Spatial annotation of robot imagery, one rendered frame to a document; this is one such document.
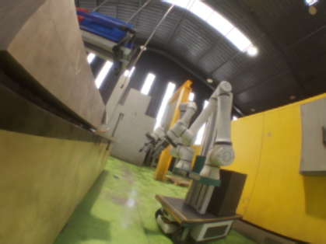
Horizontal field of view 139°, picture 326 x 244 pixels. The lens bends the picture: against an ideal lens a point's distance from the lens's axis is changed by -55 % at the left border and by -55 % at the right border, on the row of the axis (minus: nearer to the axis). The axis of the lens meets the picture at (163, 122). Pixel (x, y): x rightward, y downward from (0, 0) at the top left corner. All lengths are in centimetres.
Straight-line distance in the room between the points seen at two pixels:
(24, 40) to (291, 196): 201
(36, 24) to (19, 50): 6
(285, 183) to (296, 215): 43
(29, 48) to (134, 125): 656
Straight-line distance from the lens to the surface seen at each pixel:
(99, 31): 75
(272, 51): 1047
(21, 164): 38
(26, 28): 27
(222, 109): 116
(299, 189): 179
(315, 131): 164
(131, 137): 664
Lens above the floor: 77
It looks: 15 degrees up
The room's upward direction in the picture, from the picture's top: 19 degrees clockwise
